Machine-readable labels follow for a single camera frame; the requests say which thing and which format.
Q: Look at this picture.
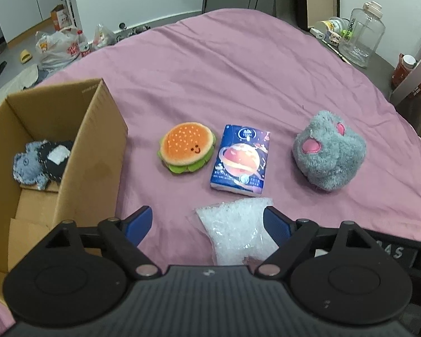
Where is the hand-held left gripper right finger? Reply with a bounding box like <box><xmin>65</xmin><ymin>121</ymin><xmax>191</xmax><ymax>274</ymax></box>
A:
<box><xmin>256</xmin><ymin>205</ymin><xmax>376</xmax><ymax>278</ymax></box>

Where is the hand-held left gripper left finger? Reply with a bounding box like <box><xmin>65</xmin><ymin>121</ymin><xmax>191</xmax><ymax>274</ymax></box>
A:
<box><xmin>42</xmin><ymin>205</ymin><xmax>162</xmax><ymax>279</ymax></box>

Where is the clear bag of white pellets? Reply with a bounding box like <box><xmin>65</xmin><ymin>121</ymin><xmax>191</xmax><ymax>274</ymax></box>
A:
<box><xmin>195</xmin><ymin>197</ymin><xmax>279</xmax><ymax>267</ymax></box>

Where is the blue tissue packet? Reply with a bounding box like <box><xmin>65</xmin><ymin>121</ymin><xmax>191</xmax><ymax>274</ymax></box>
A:
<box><xmin>210</xmin><ymin>124</ymin><xmax>272</xmax><ymax>197</ymax></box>

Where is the brown cardboard box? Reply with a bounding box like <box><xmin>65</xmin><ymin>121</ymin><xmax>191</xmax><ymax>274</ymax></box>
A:
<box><xmin>0</xmin><ymin>78</ymin><xmax>129</xmax><ymax>306</ymax></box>

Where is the grey fluffy plush toy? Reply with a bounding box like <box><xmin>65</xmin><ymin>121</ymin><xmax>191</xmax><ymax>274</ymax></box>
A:
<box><xmin>292</xmin><ymin>110</ymin><xmax>367</xmax><ymax>192</ymax></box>

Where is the burger plush toy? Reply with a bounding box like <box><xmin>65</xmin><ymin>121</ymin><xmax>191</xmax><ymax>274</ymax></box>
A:
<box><xmin>157</xmin><ymin>122</ymin><xmax>217</xmax><ymax>175</ymax></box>

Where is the blue-grey plush toy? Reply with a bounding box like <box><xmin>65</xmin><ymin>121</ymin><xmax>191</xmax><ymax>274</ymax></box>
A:
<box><xmin>13</xmin><ymin>140</ymin><xmax>74</xmax><ymax>191</ymax></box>

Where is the pink bed sheet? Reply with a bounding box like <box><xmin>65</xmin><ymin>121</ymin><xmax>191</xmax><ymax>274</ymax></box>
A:
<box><xmin>0</xmin><ymin>8</ymin><xmax>421</xmax><ymax>337</ymax></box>

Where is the red bottle with white cap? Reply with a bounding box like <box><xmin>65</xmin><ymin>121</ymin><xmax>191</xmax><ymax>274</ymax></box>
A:
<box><xmin>392</xmin><ymin>54</ymin><xmax>417</xmax><ymax>90</ymax></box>

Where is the white floor cloth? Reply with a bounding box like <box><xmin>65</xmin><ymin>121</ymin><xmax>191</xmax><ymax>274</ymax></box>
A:
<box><xmin>7</xmin><ymin>67</ymin><xmax>39</xmax><ymax>90</ymax></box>

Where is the red-capped water bottle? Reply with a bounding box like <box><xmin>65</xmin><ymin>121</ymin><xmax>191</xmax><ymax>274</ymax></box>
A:
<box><xmin>78</xmin><ymin>30</ymin><xmax>91</xmax><ymax>58</ymax></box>

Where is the clear crumpled plastic bag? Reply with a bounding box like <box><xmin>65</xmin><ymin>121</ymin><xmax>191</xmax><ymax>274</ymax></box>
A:
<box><xmin>91</xmin><ymin>24</ymin><xmax>117</xmax><ymax>50</ymax></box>

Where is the white plastic shopping bag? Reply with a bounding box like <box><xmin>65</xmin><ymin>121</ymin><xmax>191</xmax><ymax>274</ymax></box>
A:
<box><xmin>35</xmin><ymin>27</ymin><xmax>83</xmax><ymax>71</ymax></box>

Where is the clear plastic water jug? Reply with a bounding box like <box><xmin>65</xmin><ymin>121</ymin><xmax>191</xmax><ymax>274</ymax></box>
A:
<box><xmin>338</xmin><ymin>2</ymin><xmax>386</xmax><ymax>68</ymax></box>

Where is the small orange cardboard box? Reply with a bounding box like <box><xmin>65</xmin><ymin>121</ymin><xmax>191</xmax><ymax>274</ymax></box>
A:
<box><xmin>50</xmin><ymin>4</ymin><xmax>72</xmax><ymax>31</ymax></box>

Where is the white cabinet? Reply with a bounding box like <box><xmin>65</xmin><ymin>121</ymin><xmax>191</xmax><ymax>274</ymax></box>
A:
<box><xmin>0</xmin><ymin>0</ymin><xmax>62</xmax><ymax>44</ymax></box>

